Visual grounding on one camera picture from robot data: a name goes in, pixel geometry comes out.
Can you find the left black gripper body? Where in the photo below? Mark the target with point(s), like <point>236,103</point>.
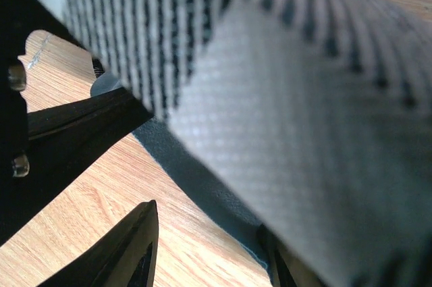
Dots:
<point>19,18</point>

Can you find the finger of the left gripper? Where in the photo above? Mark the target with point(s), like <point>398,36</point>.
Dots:
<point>64,139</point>

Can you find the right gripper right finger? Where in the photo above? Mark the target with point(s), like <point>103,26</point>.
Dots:
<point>285,269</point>

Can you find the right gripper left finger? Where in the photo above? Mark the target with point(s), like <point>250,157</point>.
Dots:
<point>125,256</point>

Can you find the blue cleaning cloth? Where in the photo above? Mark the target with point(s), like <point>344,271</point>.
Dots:
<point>316,113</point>

